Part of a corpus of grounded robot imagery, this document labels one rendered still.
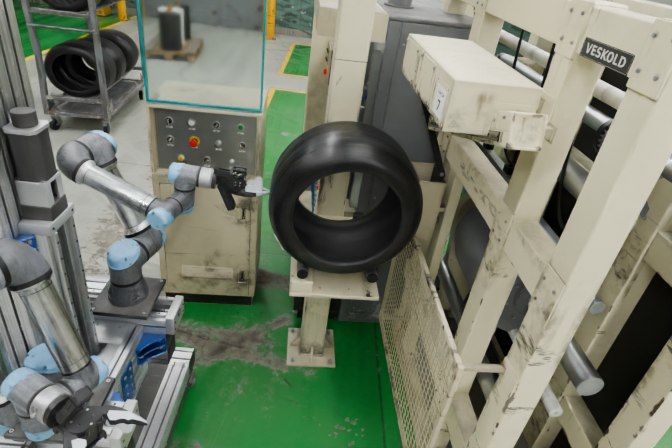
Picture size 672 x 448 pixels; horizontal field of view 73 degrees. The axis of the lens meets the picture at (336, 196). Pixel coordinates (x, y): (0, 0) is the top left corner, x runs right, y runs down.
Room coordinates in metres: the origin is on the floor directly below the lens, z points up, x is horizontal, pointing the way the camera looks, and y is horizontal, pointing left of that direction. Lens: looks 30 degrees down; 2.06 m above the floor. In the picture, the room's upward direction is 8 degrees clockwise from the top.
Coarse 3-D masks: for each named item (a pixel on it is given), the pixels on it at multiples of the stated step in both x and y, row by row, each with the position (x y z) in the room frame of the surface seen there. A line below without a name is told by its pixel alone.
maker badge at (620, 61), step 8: (584, 40) 1.23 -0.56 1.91; (592, 40) 1.19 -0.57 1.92; (584, 48) 1.21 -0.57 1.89; (592, 48) 1.18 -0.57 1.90; (600, 48) 1.15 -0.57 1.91; (608, 48) 1.12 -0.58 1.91; (616, 48) 1.10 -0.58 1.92; (584, 56) 1.20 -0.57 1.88; (592, 56) 1.17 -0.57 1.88; (600, 56) 1.14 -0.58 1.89; (608, 56) 1.11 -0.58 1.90; (616, 56) 1.08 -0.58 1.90; (624, 56) 1.06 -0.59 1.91; (632, 56) 1.04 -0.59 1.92; (600, 64) 1.13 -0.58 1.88; (608, 64) 1.10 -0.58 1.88; (616, 64) 1.07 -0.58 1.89; (624, 64) 1.05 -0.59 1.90; (624, 72) 1.04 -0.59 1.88
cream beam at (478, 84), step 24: (408, 48) 1.72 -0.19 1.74; (432, 48) 1.54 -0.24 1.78; (456, 48) 1.60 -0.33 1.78; (480, 48) 1.67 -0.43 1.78; (408, 72) 1.65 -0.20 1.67; (432, 72) 1.37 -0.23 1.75; (456, 72) 1.25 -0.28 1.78; (480, 72) 1.29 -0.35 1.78; (504, 72) 1.34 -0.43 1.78; (432, 96) 1.32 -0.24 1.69; (456, 96) 1.18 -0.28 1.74; (480, 96) 1.19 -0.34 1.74; (504, 96) 1.19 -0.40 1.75; (528, 96) 1.20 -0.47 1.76; (456, 120) 1.18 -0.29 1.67; (480, 120) 1.19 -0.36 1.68
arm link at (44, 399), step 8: (40, 392) 0.63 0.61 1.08; (48, 392) 0.64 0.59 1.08; (56, 392) 0.64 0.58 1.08; (64, 392) 0.65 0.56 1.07; (40, 400) 0.62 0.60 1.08; (48, 400) 0.62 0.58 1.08; (32, 408) 0.61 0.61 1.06; (40, 408) 0.60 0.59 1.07; (32, 416) 0.59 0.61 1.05; (40, 416) 0.59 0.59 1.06
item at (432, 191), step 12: (420, 168) 1.93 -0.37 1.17; (432, 168) 1.94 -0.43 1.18; (420, 180) 1.77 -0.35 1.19; (432, 180) 1.91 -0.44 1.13; (444, 180) 1.78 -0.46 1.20; (432, 192) 1.75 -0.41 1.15; (432, 204) 1.75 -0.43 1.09; (432, 216) 1.75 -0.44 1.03; (420, 228) 1.75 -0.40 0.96; (432, 228) 1.75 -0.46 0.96
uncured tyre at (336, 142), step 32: (320, 128) 1.57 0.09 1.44; (352, 128) 1.54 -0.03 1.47; (288, 160) 1.44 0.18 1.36; (320, 160) 1.38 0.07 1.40; (352, 160) 1.38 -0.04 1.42; (384, 160) 1.41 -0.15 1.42; (288, 192) 1.36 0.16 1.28; (416, 192) 1.43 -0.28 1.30; (288, 224) 1.35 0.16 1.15; (320, 224) 1.65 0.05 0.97; (352, 224) 1.67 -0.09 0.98; (384, 224) 1.65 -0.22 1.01; (416, 224) 1.43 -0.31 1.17; (320, 256) 1.39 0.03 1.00; (352, 256) 1.52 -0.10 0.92; (384, 256) 1.40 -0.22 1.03
